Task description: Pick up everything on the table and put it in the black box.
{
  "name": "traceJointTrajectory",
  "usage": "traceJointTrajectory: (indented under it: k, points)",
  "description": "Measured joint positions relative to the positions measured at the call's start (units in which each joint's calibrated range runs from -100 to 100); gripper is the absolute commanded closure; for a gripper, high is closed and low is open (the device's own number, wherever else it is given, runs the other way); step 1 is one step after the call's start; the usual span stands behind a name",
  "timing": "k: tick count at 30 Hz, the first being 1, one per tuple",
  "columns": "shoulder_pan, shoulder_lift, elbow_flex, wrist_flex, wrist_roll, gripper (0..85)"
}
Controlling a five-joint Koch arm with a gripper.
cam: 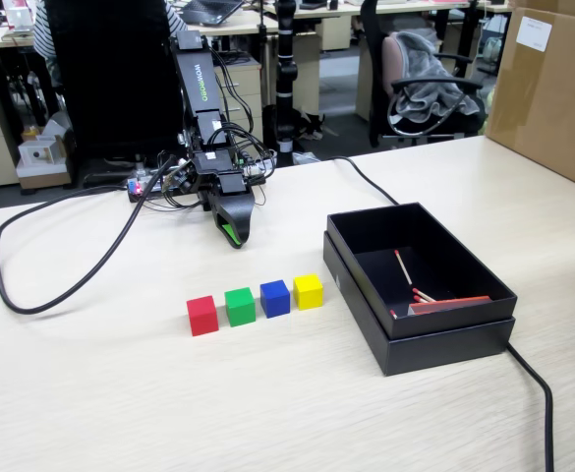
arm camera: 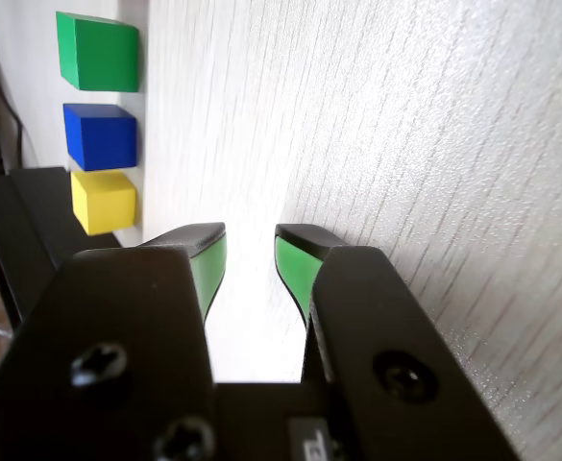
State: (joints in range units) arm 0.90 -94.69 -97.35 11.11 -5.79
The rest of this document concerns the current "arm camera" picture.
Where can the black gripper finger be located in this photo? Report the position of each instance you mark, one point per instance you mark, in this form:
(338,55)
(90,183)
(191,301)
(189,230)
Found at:
(381,336)
(117,312)

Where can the yellow wooden cube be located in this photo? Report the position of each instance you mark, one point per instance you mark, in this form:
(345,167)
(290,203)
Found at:
(103,204)

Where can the blue wooden cube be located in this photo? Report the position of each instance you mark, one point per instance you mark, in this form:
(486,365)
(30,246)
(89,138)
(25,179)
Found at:
(100,139)

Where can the green wooden cube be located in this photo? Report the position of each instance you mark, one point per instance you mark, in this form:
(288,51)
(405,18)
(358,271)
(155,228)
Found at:
(98,53)

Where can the black cardboard box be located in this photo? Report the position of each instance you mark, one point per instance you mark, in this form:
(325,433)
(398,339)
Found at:
(7,230)

